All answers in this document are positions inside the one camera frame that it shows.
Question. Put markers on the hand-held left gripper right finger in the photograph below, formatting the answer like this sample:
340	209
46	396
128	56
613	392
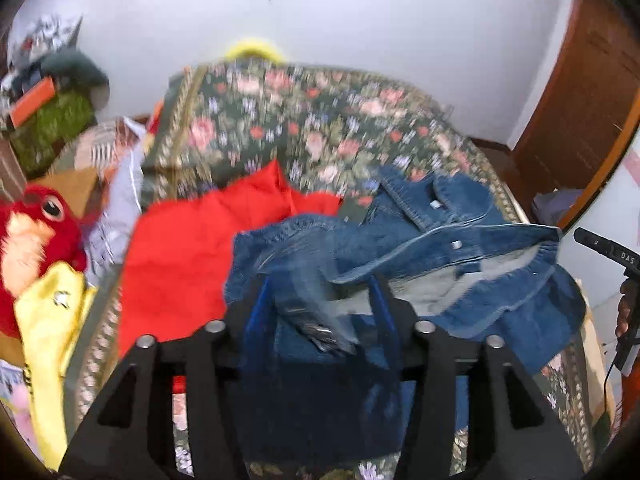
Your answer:
385	305

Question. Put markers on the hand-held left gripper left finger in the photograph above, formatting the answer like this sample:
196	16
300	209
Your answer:
257	310

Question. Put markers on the blue denim jacket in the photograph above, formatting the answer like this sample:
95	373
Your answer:
400	280

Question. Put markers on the pile of mixed clothes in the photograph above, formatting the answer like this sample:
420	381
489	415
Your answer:
55	55

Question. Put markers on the person's right hand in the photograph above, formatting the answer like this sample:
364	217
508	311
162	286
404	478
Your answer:
623	310

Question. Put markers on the red cloth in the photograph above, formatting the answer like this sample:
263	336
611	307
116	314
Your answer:
185	260

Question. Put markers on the grey cloth on floor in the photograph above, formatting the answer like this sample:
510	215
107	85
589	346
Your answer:
557	207

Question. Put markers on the grey plastic bag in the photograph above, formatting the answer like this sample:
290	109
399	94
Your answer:
112	220

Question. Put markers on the brown wooden door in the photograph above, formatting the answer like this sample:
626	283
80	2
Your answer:
585	100

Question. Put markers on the floral bed blanket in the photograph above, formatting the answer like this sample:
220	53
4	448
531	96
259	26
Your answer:
310	120

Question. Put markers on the yellow cloth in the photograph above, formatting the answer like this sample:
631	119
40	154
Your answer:
50	340

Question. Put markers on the brown cardboard box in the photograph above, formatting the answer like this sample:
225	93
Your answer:
70	190

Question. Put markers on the striped crumpled cloth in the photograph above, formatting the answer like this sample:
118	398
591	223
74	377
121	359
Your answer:
102	142

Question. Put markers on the red plush toy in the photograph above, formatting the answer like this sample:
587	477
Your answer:
35	250

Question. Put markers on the yellow round object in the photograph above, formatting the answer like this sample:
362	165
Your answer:
252	49

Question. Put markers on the green patterned cloth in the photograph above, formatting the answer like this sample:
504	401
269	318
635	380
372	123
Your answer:
55	130

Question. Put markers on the orange box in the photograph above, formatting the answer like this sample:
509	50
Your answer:
32	101

